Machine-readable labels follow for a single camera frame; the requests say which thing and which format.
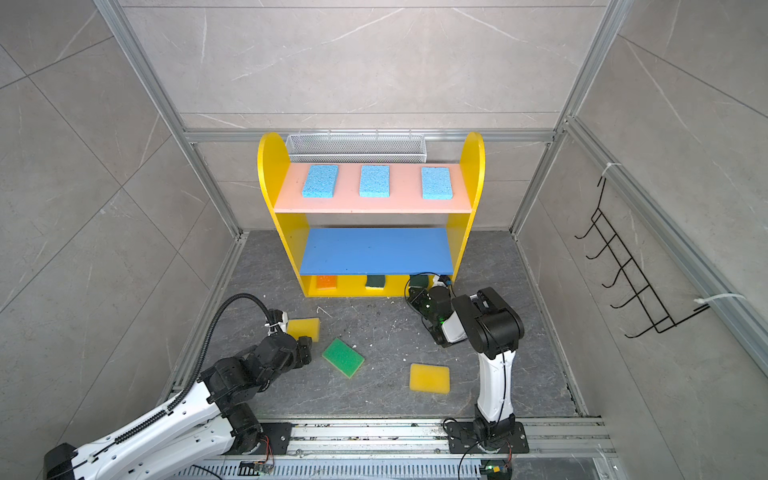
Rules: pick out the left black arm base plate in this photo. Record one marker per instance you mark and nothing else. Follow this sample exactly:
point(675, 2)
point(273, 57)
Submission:
point(277, 435)

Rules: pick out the bright green yellow sponge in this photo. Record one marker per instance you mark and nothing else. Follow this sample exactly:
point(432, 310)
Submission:
point(343, 357)

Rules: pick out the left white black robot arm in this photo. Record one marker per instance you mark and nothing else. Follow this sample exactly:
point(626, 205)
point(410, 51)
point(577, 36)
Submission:
point(213, 417)

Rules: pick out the large yellow sponge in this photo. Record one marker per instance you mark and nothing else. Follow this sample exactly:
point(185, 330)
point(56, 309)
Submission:
point(429, 379)

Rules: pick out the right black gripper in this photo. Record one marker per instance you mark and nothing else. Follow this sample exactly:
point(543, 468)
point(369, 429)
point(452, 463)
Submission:
point(416, 301)

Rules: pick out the yellow shelf with coloured boards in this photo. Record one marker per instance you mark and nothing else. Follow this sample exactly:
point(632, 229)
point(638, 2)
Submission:
point(352, 237)

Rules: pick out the small yellow sponge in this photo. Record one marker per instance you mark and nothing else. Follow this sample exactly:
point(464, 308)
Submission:
point(309, 327)

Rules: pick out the black wire hook rack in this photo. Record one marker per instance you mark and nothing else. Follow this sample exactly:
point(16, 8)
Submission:
point(628, 271)

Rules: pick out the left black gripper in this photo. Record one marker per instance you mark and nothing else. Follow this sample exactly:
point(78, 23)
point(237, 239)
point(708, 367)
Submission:
point(303, 352)

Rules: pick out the light blue sponge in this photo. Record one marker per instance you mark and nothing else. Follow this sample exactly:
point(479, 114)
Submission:
point(320, 181)
point(374, 181)
point(436, 183)

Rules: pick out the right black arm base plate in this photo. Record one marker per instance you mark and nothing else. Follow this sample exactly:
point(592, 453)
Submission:
point(472, 437)

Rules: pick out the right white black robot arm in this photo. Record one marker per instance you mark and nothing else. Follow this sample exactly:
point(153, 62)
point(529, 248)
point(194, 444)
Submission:
point(493, 329)

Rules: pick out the orange yellow sponge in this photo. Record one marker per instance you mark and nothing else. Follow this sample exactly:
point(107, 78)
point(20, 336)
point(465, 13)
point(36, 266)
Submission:
point(326, 282)

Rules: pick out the dark green wavy sponge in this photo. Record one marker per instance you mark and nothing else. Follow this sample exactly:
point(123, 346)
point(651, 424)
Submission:
point(375, 282)
point(419, 281)

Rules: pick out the aluminium rail base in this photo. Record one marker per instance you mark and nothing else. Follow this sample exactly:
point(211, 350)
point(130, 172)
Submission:
point(560, 448)

